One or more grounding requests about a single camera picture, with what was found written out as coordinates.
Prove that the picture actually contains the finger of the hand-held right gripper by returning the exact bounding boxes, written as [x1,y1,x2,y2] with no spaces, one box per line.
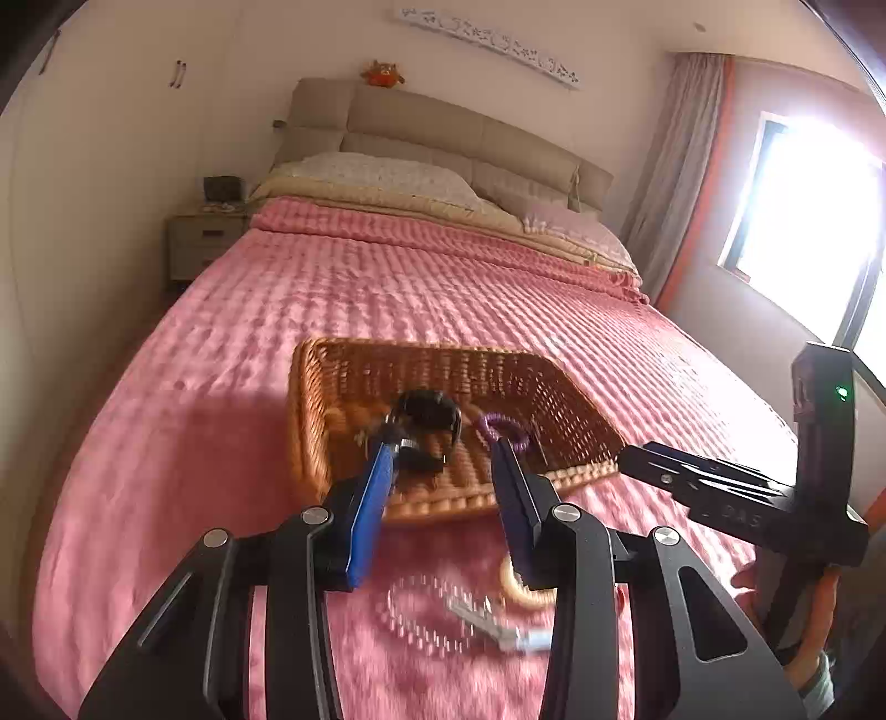
[640,441,791,494]
[617,448,771,517]

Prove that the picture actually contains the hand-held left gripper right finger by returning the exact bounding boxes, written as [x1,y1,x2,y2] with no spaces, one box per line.
[490,441,808,720]

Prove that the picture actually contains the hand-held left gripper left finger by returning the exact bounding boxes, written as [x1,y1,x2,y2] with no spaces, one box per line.
[78,415,409,720]

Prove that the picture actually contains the purple bead bracelet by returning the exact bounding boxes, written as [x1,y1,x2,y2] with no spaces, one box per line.
[476,413,531,456]

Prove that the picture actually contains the black wristwatch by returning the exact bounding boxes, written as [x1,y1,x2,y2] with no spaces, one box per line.
[386,389,463,476]

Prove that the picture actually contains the brown wicker basket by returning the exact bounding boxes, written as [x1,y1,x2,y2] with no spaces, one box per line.
[289,337,626,528]

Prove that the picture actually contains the person's right hand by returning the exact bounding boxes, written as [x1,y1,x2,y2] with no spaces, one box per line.
[732,562,838,697]

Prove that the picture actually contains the beige wooden bangle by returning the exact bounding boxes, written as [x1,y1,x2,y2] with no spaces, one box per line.
[499,556,559,611]

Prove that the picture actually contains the silver metal hair clip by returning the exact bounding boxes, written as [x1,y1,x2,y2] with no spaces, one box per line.
[446,594,553,656]

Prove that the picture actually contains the pink textured blanket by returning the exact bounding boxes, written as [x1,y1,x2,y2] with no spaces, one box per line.
[31,196,802,720]

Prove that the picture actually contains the bright window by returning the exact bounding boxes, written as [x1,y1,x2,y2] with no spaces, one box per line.
[716,109,886,351]

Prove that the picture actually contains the pink pillow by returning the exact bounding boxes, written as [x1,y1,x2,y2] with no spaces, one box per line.
[476,186,625,251]

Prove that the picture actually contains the grey curtain with orange trim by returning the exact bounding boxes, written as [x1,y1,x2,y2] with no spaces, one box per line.
[618,53,736,314]

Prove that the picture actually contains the beige folded quilt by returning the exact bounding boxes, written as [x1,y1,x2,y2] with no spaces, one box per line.
[248,173,639,279]

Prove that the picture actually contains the beige nightstand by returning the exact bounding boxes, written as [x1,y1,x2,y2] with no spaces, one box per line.
[166,209,251,290]

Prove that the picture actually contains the white floral pillow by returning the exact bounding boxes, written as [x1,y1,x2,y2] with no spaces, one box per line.
[277,152,483,210]

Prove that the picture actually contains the beige padded headboard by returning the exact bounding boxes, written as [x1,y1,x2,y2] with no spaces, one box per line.
[273,78,616,213]

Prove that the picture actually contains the white wardrobe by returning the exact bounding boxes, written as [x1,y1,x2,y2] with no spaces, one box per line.
[0,0,300,416]

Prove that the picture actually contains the orange plush toy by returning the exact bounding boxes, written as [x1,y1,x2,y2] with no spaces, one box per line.
[360,59,406,90]

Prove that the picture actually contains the clear bead bracelet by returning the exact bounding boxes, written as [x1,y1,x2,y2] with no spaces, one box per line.
[377,574,486,656]

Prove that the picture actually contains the white carved wall decoration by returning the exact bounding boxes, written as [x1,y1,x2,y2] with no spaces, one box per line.
[394,6,581,89]

